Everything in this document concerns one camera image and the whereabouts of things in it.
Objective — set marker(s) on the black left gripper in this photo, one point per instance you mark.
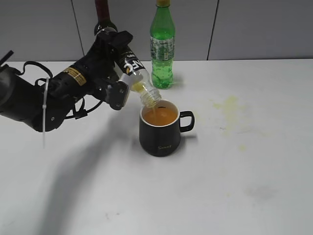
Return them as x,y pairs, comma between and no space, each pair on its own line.
94,73

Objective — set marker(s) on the orange juice bottle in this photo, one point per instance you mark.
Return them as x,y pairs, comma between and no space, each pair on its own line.
135,75

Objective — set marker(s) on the black ceramic mug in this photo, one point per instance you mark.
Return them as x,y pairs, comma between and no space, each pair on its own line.
160,128

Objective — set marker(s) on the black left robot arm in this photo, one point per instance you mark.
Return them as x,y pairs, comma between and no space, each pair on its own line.
22,101

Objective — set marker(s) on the green soda bottle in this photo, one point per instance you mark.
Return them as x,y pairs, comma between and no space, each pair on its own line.
162,45

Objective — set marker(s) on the dark red wine bottle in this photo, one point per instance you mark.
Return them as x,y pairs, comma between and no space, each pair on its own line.
103,15

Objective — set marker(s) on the white zip tie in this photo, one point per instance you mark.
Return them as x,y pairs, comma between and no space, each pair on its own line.
44,107

